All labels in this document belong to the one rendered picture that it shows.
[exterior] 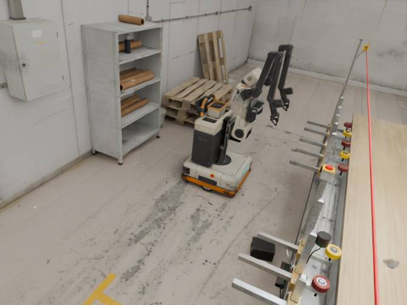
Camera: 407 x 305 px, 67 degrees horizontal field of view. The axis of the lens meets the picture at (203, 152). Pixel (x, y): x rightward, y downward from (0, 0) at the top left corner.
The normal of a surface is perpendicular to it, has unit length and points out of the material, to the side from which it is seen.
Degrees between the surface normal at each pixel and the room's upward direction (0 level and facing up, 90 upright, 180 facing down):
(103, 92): 90
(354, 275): 0
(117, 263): 0
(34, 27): 90
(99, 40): 90
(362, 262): 0
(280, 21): 90
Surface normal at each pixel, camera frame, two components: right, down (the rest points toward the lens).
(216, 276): 0.11, -0.86
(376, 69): -0.42, 0.42
